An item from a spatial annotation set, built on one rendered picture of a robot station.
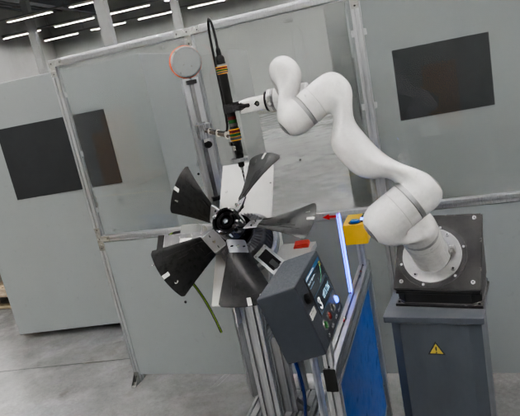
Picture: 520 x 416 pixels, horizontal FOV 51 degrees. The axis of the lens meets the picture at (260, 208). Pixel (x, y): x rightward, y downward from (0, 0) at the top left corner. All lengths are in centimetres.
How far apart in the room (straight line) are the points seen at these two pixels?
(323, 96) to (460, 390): 103
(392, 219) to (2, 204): 368
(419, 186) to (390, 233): 15
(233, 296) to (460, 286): 82
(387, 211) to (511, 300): 158
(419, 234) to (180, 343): 218
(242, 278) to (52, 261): 275
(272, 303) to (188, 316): 206
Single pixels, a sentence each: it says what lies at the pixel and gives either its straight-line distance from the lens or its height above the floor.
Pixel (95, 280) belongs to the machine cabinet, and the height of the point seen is 44.
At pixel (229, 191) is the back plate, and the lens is 260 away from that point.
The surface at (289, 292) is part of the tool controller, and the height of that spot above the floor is 124.
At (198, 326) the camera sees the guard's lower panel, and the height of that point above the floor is 37.
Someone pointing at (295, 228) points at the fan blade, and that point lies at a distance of 210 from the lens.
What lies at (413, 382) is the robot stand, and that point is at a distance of 198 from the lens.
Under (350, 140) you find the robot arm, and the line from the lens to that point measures 155.
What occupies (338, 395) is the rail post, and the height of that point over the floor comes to 77.
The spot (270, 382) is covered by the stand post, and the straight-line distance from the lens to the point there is 266.
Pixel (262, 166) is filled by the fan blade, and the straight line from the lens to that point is 229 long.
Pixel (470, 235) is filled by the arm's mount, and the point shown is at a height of 113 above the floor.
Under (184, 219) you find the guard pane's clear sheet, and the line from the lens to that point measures 317.
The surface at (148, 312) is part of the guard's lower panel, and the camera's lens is 352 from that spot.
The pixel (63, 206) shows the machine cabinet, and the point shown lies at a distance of 449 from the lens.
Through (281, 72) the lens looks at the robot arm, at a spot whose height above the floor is 175.
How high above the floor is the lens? 176
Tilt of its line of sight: 14 degrees down
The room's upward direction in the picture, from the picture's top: 11 degrees counter-clockwise
